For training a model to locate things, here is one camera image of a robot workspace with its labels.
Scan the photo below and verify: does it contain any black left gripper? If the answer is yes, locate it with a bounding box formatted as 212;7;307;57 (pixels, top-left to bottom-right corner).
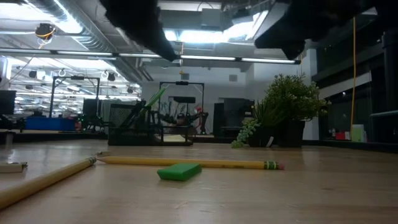
99;0;180;62

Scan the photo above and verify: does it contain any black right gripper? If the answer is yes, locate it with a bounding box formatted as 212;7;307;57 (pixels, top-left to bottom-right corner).
254;0;343;60

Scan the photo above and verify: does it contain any black pen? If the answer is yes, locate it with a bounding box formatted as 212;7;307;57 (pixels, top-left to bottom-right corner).
123;99;146;128
129;105;152;128

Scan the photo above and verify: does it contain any yellow pencil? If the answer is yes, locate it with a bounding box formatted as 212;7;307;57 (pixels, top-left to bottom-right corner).
96;155;285;171
0;156;98;210

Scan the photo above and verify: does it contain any green eraser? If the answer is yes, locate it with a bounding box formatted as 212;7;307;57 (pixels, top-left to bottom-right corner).
156;162;203;182

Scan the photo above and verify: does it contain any black mesh desk organizer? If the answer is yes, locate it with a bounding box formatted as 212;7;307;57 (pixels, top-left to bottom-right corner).
108;103;194;147

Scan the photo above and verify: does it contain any long ceiling light bar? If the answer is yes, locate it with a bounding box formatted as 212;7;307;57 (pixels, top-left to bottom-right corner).
0;47;302;65

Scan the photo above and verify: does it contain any bushy green potted plant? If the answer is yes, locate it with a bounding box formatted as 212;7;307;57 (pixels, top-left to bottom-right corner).
265;73;332;148

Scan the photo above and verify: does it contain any black cabinet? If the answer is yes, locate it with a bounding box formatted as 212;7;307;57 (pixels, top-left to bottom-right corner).
213;97;256;138

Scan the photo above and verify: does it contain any small trailing succulent plant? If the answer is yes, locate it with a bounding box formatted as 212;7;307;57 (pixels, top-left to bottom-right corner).
230;101;280;149

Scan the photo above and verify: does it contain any black ceiling device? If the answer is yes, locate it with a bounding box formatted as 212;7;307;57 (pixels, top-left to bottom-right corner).
34;22;57;40

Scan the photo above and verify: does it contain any green and white box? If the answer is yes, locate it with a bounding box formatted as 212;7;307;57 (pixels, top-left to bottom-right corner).
351;124;366;143

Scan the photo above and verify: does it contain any blue storage bin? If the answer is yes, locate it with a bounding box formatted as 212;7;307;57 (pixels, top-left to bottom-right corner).
25;116;76;132

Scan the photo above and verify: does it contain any dark background monitor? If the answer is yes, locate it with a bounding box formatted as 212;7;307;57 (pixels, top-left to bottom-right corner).
0;90;17;116

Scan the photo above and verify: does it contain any black background station frame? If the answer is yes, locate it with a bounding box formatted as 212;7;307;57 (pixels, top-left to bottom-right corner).
49;75;101;119
158;81;205;134

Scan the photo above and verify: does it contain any pale patterned wall hanging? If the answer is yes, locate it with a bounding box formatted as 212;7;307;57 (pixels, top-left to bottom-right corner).
155;99;188;125

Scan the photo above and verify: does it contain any black aluminium table frame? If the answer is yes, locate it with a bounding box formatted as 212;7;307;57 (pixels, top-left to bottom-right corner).
0;130;398;154

